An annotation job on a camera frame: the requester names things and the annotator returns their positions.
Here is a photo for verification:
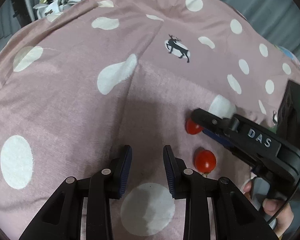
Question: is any red cherry tomato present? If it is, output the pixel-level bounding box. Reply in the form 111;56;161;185
194;150;217;174
185;118;204;135

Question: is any black camera box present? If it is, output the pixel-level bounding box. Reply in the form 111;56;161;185
276;80;300;150

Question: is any pink polka dot cloth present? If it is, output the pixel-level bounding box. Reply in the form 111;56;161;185
0;0;300;239

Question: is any black cable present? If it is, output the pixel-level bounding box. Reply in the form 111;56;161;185
267;159;300;224

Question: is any person's right hand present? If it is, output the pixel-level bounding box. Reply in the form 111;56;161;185
243;180;294;239

